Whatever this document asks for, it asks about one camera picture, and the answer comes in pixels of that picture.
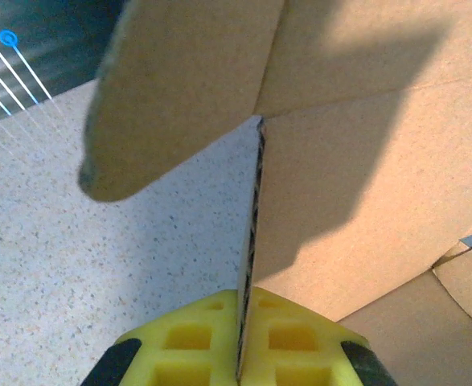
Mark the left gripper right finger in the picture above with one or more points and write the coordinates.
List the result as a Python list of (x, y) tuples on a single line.
[(259, 317)]

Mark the brown cardboard box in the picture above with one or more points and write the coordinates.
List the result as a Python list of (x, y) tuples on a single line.
[(340, 181)]

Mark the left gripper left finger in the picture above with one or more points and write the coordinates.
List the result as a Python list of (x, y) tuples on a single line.
[(151, 337)]

